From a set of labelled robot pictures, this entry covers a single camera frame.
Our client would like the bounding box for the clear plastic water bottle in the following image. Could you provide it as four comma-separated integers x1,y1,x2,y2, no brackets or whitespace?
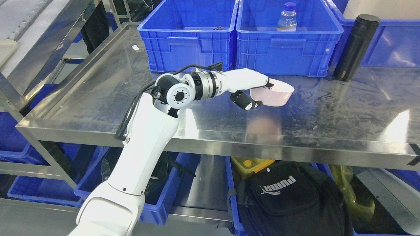
277,2,297,32

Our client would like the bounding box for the black puma backpack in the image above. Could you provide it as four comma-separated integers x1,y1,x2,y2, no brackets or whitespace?
227,162,354,236

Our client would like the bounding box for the yellow lid container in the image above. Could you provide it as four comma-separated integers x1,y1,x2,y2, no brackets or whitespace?
230,156,275,174

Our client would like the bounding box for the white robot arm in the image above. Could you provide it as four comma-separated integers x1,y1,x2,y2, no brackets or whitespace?
70,62,222,236

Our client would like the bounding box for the blue crate on table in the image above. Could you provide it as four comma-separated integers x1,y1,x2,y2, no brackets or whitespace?
137,0,240,72
325,0,420,68
235,0,344,77

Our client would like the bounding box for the blue crate left on table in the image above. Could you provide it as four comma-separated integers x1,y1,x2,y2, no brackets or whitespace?
137,0,240,72

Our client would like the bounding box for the blue crate middle on table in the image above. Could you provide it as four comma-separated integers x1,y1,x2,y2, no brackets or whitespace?
235,0,344,77

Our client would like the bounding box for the steel table frame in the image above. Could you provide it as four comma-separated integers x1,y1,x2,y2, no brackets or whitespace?
17,23,420,170

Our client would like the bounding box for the blue crate under table left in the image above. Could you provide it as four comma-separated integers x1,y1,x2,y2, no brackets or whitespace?
74,147,200,225

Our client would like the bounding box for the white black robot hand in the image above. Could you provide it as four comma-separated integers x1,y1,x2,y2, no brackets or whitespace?
214,68,274,110

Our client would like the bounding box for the black thermos flask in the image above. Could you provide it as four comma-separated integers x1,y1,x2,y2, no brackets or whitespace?
332,14,380,82

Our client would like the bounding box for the blue crate right on table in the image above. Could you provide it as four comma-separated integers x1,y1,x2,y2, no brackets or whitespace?
325,0,420,68

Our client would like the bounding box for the pink plastic bowl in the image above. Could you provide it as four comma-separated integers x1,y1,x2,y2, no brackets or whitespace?
250,78,295,107

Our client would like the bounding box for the green plastic bag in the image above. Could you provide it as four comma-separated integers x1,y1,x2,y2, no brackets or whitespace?
329,165,375,228

